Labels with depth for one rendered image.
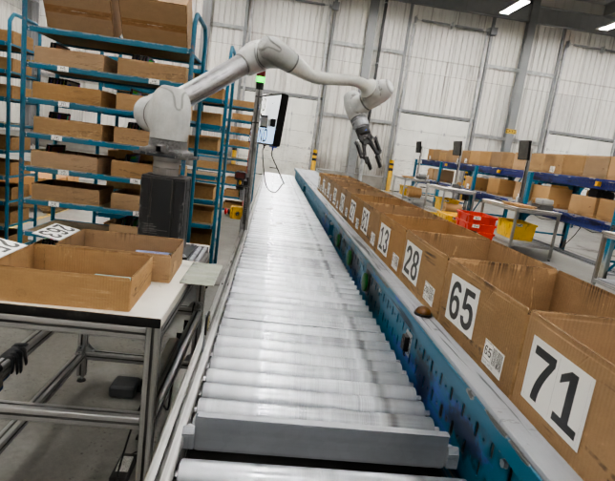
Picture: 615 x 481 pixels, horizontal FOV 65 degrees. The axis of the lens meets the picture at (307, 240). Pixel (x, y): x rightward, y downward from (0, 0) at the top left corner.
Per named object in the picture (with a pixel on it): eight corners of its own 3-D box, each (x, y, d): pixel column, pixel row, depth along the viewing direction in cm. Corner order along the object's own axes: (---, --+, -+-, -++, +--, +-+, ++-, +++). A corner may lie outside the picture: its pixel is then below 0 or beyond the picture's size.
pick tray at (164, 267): (82, 253, 191) (84, 228, 189) (182, 262, 195) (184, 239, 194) (53, 272, 163) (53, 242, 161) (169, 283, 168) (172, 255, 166)
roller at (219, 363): (203, 370, 120) (205, 351, 119) (408, 388, 125) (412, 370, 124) (201, 380, 115) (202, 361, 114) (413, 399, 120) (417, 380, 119)
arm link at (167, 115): (156, 138, 192) (160, 81, 188) (140, 135, 206) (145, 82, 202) (194, 143, 202) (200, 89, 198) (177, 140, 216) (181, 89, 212)
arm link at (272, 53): (302, 49, 229) (286, 51, 240) (273, 27, 218) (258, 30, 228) (292, 74, 229) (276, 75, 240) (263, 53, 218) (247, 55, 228)
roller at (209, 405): (190, 413, 101) (192, 391, 100) (433, 433, 105) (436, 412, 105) (185, 428, 96) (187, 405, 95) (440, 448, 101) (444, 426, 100)
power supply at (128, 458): (120, 459, 188) (121, 451, 187) (137, 461, 188) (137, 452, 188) (107, 486, 173) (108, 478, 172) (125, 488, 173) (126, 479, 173)
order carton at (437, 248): (397, 279, 163) (406, 229, 160) (481, 288, 165) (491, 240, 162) (435, 321, 124) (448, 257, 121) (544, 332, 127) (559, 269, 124)
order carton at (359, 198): (346, 222, 278) (350, 193, 275) (396, 228, 280) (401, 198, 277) (358, 235, 239) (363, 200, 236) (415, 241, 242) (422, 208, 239)
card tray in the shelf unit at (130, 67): (116, 74, 288) (117, 56, 286) (131, 80, 317) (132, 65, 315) (185, 84, 291) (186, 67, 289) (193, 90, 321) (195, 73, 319)
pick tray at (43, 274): (31, 272, 160) (32, 242, 159) (151, 283, 165) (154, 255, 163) (-15, 299, 133) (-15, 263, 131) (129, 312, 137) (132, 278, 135)
